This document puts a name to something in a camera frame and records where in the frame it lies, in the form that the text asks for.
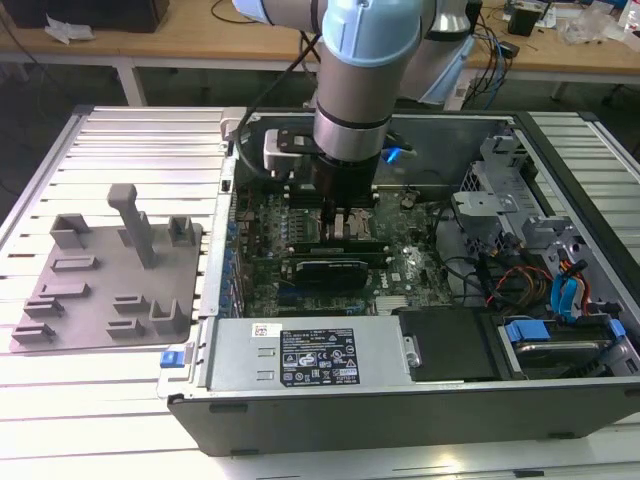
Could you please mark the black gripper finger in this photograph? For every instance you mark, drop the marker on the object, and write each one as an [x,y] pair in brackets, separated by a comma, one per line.
[329,220]

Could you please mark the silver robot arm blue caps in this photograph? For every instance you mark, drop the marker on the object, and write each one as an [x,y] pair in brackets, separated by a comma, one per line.
[350,100]

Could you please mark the black RAM slot bank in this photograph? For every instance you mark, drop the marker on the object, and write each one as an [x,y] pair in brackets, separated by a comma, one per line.
[300,198]
[360,253]

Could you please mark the silver CPU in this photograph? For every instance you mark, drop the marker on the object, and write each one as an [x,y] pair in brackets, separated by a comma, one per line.
[362,225]

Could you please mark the black graphics card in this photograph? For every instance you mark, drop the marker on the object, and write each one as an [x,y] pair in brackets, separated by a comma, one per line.
[330,275]

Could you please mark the round coin battery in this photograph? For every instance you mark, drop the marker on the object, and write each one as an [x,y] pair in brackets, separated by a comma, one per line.
[407,201]

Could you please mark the silver finned heatsink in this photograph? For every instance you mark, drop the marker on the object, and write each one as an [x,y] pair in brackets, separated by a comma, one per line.
[392,303]

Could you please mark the green motherboard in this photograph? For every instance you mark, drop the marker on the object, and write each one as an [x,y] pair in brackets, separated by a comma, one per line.
[415,280]

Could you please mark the grey case corner latch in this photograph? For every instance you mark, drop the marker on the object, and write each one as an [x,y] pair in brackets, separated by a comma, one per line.
[230,122]

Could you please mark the grey metal drive cage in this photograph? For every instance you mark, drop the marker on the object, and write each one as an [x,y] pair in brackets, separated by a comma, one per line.
[480,207]

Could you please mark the silver power supply with label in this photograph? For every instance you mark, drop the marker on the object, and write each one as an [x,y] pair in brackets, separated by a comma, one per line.
[240,350]

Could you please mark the black plastic shroud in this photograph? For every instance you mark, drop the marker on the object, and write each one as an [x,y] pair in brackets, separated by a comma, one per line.
[450,345]

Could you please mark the black open PC case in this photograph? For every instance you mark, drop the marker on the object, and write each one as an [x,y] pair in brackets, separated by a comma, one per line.
[350,425]

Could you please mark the small black adapter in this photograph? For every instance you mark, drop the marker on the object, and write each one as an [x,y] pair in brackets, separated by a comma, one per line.
[510,49]

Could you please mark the tall black speaker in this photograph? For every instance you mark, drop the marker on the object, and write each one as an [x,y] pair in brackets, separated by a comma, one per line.
[475,12]

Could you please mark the blue case latch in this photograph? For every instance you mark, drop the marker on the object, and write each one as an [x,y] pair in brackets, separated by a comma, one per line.
[171,360]

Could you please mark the wooden workbench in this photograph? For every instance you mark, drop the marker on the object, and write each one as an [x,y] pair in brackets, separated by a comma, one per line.
[175,47]

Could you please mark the blue disk carrier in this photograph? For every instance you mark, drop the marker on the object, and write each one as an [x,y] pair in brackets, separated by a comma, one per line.
[525,332]

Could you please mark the small black box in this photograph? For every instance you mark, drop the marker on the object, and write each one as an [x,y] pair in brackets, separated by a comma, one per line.
[522,22]

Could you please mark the grey parts rack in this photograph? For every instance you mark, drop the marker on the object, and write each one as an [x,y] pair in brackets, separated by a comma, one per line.
[100,280]

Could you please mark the black hard disk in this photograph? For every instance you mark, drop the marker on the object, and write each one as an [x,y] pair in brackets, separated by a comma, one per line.
[555,354]

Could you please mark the clear plastic bag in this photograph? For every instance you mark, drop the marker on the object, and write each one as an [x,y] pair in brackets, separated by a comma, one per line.
[587,25]

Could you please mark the large black box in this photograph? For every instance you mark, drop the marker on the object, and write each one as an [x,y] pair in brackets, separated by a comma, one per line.
[100,15]

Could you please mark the crumpled white plastic bag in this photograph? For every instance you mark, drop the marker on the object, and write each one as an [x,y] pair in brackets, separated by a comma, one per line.
[67,30]

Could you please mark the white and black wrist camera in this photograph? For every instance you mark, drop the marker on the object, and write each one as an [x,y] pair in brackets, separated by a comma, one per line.
[280,155]

